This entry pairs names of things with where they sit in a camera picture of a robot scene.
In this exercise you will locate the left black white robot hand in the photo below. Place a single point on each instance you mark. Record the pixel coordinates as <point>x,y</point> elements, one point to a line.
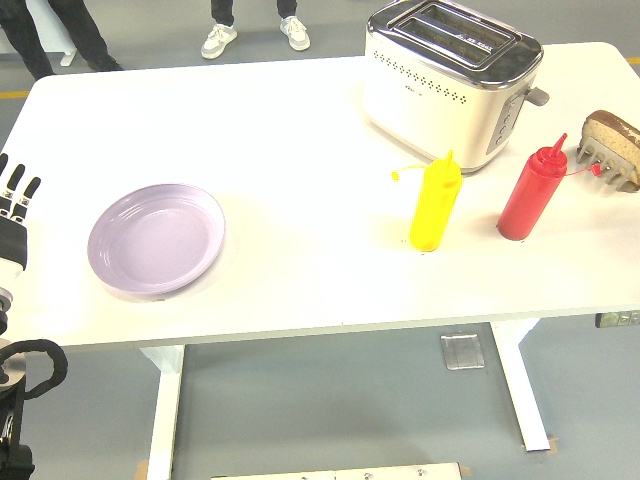
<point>12,240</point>

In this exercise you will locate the purple round plate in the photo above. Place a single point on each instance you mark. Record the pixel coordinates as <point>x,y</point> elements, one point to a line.
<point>155,240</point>

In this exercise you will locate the cream silver toaster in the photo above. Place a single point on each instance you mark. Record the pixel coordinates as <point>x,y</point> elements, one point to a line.
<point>425,110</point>

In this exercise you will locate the brown bread slice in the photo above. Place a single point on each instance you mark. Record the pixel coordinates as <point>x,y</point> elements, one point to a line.
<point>617,131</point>

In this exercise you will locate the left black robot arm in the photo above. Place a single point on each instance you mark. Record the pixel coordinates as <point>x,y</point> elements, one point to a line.
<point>10,460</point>

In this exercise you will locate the white stand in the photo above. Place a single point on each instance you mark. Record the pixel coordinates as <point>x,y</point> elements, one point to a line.
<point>67,54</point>

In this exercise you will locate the person in dark shoes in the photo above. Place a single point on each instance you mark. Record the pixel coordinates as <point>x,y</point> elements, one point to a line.
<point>20,35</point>

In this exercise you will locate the white table leg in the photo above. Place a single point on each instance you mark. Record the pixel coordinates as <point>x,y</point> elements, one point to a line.
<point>525,390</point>
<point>167,410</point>

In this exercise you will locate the brown floor tape piece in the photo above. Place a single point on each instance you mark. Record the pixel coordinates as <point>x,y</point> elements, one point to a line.
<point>142,470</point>
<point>553,443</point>

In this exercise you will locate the person with white sneakers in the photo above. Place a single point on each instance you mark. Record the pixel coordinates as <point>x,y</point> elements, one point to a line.
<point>218,37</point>

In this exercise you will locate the yellow squeeze bottle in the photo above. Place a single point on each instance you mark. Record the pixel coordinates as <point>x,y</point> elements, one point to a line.
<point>432,210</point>

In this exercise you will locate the silver floor hatch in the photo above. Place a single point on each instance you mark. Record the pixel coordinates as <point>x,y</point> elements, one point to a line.
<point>462,350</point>

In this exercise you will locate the red squeeze bottle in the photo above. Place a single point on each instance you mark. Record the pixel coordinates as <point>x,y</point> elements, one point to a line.
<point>525,200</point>

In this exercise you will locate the silver toast rack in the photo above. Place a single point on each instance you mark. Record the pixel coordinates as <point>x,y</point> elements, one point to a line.
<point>607,165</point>

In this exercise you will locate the black table control panel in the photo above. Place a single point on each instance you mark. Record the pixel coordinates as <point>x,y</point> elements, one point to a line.
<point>617,320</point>

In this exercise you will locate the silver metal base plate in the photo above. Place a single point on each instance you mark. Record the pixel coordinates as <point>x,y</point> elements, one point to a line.
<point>335,472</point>

